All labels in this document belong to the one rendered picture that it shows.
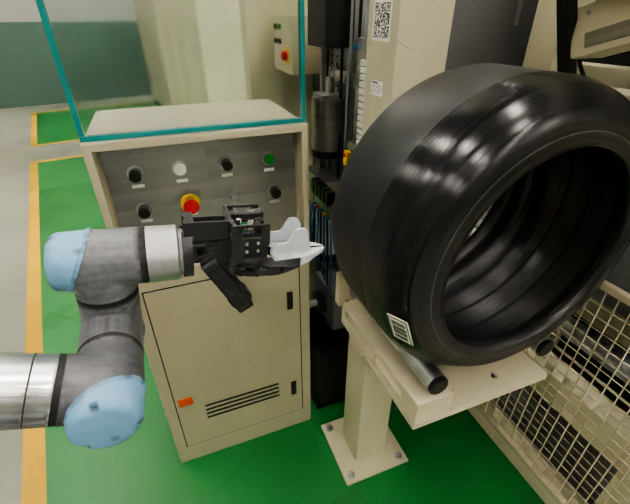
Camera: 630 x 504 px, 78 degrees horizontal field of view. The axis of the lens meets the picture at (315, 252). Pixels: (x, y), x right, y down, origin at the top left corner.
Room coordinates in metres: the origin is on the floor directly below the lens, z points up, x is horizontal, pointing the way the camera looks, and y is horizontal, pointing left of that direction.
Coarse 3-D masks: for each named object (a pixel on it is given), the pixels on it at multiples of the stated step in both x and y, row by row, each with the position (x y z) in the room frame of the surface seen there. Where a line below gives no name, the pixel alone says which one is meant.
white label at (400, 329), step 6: (390, 318) 0.48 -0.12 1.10; (396, 318) 0.47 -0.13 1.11; (390, 324) 0.48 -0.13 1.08; (396, 324) 0.47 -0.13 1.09; (402, 324) 0.46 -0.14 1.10; (396, 330) 0.48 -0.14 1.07; (402, 330) 0.47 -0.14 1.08; (408, 330) 0.46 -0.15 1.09; (396, 336) 0.48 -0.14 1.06; (402, 336) 0.47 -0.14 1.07; (408, 336) 0.46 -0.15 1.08; (408, 342) 0.47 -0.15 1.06
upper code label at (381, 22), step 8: (376, 0) 0.96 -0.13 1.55; (384, 0) 0.93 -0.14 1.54; (392, 0) 0.90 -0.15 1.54; (376, 8) 0.95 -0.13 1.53; (384, 8) 0.92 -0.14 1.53; (376, 16) 0.95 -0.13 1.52; (384, 16) 0.92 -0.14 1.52; (376, 24) 0.95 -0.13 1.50; (384, 24) 0.92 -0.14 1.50; (376, 32) 0.95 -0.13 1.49; (384, 32) 0.92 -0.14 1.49; (376, 40) 0.94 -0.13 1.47; (384, 40) 0.91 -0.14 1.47
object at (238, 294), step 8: (200, 264) 0.45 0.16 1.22; (208, 264) 0.45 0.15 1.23; (216, 264) 0.45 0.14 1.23; (208, 272) 0.44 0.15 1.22; (216, 272) 0.45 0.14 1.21; (224, 272) 0.45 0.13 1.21; (216, 280) 0.45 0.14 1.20; (224, 280) 0.45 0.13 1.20; (232, 280) 0.46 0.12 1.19; (224, 288) 0.45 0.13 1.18; (232, 288) 0.46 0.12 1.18; (240, 288) 0.46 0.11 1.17; (248, 288) 0.49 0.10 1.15; (232, 296) 0.45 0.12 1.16; (240, 296) 0.46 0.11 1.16; (248, 296) 0.47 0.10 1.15; (232, 304) 0.46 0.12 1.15; (240, 304) 0.46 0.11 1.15; (248, 304) 0.46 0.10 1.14; (240, 312) 0.46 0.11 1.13
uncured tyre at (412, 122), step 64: (384, 128) 0.66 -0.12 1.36; (448, 128) 0.55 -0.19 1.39; (512, 128) 0.52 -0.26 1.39; (576, 128) 0.54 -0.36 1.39; (384, 192) 0.55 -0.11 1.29; (448, 192) 0.49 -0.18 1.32; (512, 192) 0.87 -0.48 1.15; (576, 192) 0.78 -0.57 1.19; (384, 256) 0.50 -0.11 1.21; (448, 256) 0.47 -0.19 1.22; (512, 256) 0.82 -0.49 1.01; (576, 256) 0.71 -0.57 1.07; (384, 320) 0.50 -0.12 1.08; (448, 320) 0.69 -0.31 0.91; (512, 320) 0.66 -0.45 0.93
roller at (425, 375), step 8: (368, 312) 0.73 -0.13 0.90; (392, 344) 0.63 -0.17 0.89; (400, 352) 0.60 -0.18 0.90; (408, 360) 0.57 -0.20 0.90; (416, 360) 0.56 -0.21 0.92; (416, 368) 0.54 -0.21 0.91; (424, 368) 0.54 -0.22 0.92; (432, 368) 0.53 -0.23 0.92; (424, 376) 0.52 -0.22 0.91; (432, 376) 0.51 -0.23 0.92; (440, 376) 0.51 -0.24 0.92; (424, 384) 0.51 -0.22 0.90; (432, 384) 0.50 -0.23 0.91; (440, 384) 0.50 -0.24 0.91; (432, 392) 0.50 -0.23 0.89; (440, 392) 0.51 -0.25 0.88
